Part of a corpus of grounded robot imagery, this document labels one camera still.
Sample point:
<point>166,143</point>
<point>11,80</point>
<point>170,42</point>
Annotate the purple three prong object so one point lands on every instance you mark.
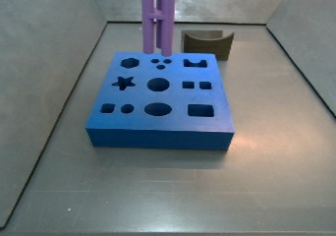
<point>158,19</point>

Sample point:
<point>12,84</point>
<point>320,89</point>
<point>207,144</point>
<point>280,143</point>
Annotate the blue shape sorter block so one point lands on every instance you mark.
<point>162,102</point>

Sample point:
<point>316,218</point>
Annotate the dark olive curved block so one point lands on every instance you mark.
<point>207,41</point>

